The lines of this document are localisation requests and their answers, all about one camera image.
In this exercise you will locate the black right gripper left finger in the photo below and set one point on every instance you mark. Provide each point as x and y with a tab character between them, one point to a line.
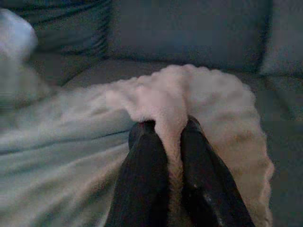
142	179

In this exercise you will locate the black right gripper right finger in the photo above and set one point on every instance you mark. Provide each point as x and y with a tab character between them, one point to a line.
208	189

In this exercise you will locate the beige textured pillow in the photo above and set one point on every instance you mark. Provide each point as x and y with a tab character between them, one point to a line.
213	99

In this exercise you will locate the green leather sofa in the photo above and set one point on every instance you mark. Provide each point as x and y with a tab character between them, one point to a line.
189	30

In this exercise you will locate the light blue blanket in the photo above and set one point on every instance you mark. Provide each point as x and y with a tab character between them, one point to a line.
47	153

